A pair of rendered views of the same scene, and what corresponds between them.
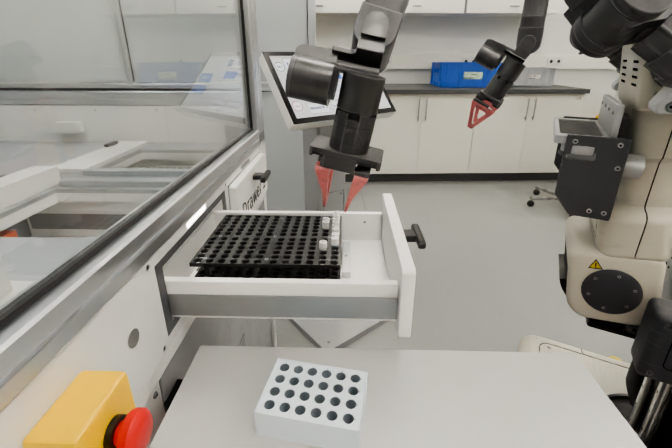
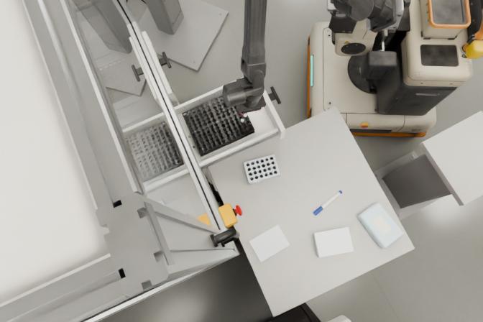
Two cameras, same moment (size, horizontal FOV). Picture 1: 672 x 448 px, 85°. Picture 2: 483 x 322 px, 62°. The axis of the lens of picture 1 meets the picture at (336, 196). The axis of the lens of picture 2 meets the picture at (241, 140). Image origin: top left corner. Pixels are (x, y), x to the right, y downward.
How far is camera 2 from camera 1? 1.17 m
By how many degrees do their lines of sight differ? 55
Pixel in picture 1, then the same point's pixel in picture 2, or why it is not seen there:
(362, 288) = (266, 136)
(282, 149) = not seen: outside the picture
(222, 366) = (221, 169)
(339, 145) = (249, 107)
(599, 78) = not seen: outside the picture
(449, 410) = (300, 150)
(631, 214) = (361, 24)
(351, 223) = not seen: hidden behind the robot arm
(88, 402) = (229, 213)
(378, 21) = (259, 76)
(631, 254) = (361, 37)
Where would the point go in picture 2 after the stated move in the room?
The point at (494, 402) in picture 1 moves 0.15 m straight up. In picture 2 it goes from (312, 141) to (317, 131)
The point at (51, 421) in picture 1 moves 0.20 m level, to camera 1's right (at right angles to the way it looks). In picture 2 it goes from (226, 220) to (278, 195)
